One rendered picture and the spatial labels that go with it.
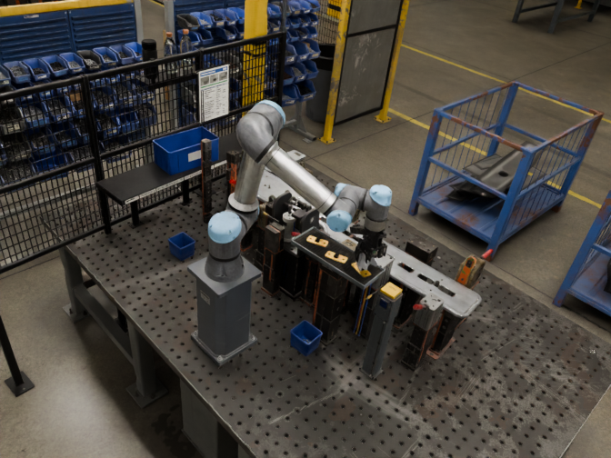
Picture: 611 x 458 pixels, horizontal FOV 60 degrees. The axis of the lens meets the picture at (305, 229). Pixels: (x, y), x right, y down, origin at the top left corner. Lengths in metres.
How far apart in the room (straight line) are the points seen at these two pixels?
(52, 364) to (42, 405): 0.26
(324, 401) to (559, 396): 0.99
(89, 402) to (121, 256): 0.80
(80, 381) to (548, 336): 2.40
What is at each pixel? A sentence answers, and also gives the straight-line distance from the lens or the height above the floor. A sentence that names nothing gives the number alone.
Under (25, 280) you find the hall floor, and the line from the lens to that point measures 3.88.
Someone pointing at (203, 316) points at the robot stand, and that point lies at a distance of 2.18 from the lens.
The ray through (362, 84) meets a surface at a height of 0.51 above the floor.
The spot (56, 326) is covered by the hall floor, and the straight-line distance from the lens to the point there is 3.52.
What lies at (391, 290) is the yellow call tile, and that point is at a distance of 1.98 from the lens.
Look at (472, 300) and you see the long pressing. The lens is 2.30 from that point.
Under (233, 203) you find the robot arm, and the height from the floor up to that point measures 1.35.
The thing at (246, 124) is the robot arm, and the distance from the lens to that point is 1.70.
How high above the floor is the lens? 2.45
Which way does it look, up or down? 36 degrees down
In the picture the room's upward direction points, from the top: 7 degrees clockwise
